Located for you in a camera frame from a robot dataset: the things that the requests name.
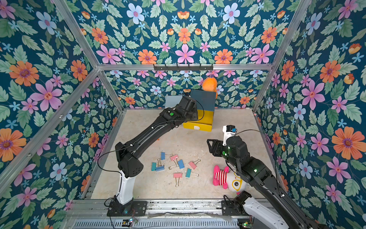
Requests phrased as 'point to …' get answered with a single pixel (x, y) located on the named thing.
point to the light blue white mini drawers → (171, 101)
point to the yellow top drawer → (204, 122)
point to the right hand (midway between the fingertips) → (211, 140)
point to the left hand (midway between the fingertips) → (196, 110)
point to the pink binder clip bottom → (177, 175)
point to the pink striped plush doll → (229, 180)
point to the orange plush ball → (209, 84)
